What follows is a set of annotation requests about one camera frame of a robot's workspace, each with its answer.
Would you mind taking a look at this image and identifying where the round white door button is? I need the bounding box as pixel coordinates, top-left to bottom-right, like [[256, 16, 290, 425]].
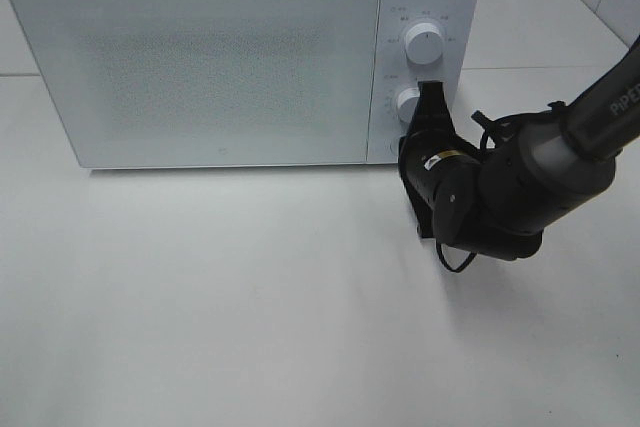
[[390, 137, 403, 160]]

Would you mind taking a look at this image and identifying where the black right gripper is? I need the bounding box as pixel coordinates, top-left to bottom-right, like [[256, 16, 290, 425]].
[[398, 81, 482, 240]]

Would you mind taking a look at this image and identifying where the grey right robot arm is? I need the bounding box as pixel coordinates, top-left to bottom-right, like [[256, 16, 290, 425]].
[[398, 43, 639, 273]]

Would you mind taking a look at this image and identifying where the white timer knob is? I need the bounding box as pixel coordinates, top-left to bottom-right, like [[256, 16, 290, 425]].
[[396, 87, 420, 124]]

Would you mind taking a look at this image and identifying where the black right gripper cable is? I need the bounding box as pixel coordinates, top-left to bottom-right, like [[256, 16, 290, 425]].
[[434, 101, 566, 273]]

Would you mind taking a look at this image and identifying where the upper white power knob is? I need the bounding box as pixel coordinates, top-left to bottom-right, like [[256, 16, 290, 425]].
[[404, 21, 444, 65]]

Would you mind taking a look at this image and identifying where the white microwave door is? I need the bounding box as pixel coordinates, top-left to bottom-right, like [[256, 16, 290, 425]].
[[10, 0, 378, 169]]

